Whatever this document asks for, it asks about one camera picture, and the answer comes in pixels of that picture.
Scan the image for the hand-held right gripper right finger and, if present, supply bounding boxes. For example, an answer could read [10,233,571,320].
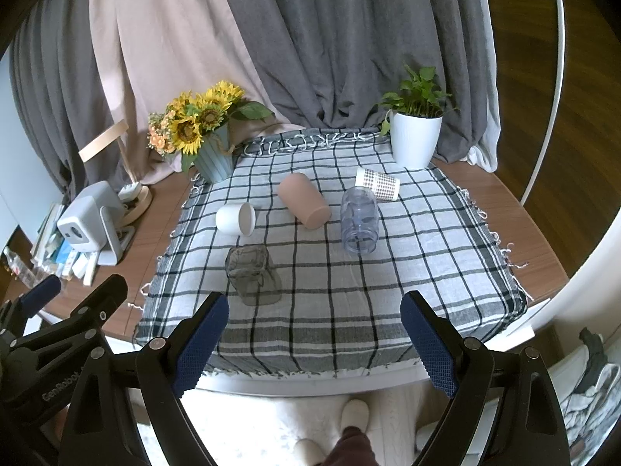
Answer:
[400,290,571,466]

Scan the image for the white ceramic cup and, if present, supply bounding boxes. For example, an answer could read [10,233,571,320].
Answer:
[216,202,257,236]

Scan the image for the artificial sunflower bouquet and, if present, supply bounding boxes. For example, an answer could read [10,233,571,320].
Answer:
[147,80,276,172]

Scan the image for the white curved pole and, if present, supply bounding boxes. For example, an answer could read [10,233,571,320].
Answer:
[521,0,566,207]

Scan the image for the white grey small appliance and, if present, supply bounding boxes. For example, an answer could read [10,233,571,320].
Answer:
[57,181,128,266]

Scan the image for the white ribbed plant pot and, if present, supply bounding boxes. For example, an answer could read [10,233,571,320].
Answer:
[389,111,443,169]

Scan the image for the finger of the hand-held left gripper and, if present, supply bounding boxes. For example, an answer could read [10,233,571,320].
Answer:
[10,274,129,357]
[0,276,62,333]

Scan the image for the beige curtain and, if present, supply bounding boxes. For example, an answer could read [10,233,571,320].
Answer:
[90,0,302,186]

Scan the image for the white curved furniture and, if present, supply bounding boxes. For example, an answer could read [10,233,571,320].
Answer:
[529,223,621,399]

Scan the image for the checked grey white tablecloth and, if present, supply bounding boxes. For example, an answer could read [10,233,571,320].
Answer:
[128,129,534,380]

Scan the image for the person's leg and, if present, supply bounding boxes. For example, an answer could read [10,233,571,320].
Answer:
[324,426,378,466]

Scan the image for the clear plastic cup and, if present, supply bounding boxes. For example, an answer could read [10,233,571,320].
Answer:
[340,187,380,254]

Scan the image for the wooden desk lamp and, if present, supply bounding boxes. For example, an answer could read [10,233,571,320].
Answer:
[78,122,154,220]

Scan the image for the white slipper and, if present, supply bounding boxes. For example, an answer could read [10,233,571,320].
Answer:
[340,399,370,436]
[293,438,327,466]

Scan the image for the dotted paper cup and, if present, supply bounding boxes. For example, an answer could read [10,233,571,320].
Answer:
[354,167,401,202]

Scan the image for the blue-green ribbed vase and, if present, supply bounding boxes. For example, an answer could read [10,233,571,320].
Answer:
[194,123,237,184]

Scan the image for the grey glass mug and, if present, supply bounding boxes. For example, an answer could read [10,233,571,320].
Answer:
[225,243,283,306]

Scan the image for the grey curtain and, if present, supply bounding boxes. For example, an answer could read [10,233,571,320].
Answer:
[10,0,122,200]
[216,0,491,163]

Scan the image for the pile of grey white clothes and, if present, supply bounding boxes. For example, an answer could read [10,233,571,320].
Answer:
[558,327,621,463]

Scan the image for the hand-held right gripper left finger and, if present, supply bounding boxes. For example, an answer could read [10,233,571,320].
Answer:
[63,292,230,466]

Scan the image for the pink cup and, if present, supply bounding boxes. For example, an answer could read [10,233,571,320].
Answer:
[278,173,332,230]

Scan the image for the clear plastic bottle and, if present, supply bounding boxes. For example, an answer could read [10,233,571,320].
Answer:
[2,247,38,286]

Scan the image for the green leafy plant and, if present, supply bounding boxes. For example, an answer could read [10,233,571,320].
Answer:
[376,64,460,137]

